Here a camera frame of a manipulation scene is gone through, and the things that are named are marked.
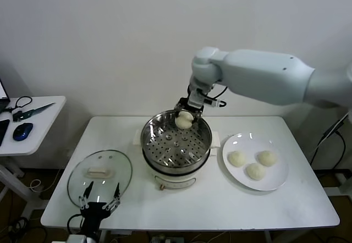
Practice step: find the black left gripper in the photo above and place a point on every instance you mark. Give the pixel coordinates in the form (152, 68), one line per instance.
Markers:
(94, 211)

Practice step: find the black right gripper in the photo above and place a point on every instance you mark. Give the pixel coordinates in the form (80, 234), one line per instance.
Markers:
(184, 105)

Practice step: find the white steamed baozi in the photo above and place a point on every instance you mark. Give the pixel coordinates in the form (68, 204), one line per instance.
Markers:
(182, 122)
(236, 159)
(266, 158)
(255, 171)

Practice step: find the oval glass lid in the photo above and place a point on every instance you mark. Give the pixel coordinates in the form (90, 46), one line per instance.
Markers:
(115, 166)

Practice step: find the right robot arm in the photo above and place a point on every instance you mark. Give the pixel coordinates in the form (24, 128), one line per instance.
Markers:
(261, 72)

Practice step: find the perforated steel steamer basket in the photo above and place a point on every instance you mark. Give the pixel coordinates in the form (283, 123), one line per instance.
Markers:
(189, 162)

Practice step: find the white round plate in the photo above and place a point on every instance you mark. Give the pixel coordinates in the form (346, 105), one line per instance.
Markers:
(242, 144)

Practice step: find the white floor power strip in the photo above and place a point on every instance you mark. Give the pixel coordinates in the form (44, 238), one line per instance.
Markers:
(160, 238)

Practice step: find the white side desk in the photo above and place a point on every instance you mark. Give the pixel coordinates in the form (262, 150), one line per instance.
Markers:
(41, 133)

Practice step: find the blue computer mouse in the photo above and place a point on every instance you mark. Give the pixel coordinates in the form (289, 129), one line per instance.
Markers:
(22, 131)

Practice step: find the black phone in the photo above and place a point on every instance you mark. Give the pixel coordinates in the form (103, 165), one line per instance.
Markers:
(3, 131)

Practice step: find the laptop computer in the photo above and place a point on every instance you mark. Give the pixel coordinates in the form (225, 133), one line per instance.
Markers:
(2, 91)

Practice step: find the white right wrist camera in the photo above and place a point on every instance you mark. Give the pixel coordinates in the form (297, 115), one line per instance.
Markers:
(196, 96)

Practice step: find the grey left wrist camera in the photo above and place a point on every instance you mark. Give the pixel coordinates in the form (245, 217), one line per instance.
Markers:
(78, 239)

